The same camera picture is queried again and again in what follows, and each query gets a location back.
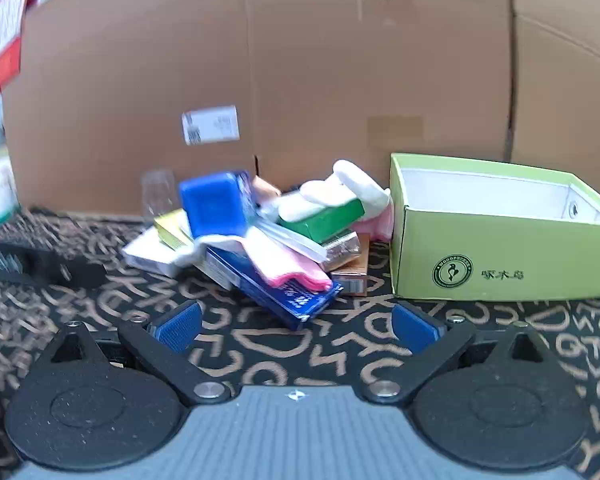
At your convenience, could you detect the small blue box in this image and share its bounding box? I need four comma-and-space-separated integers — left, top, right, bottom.
178, 170, 256, 238

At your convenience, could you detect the clear plastic bag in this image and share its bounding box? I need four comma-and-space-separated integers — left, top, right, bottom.
320, 230, 361, 271

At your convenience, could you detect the lime green shoe box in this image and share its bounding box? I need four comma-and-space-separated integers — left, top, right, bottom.
389, 152, 600, 303

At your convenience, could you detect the white box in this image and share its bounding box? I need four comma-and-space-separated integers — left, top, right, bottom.
121, 232, 181, 278

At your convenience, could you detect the black brush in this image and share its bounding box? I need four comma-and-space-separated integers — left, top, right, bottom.
0, 237, 106, 288

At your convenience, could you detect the large brown cardboard box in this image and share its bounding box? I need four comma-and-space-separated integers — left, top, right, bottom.
0, 0, 600, 216

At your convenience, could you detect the black patterned mat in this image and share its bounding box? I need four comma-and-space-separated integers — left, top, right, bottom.
0, 205, 600, 480

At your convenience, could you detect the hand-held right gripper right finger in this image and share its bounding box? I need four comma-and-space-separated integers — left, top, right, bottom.
362, 302, 553, 406

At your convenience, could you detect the clear plastic packet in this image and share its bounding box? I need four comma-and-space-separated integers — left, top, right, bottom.
250, 217, 328, 263

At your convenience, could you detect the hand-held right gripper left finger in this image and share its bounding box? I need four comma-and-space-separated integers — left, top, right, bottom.
45, 300, 233, 407

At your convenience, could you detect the yellow box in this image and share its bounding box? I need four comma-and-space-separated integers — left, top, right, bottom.
153, 210, 196, 251

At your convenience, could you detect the clear plastic cup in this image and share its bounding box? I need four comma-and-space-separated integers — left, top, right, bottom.
141, 170, 177, 223

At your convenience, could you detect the long blue box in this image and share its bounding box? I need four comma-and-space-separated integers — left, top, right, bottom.
205, 247, 346, 332

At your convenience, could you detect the white shipping label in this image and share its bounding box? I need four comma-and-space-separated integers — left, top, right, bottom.
181, 106, 241, 147

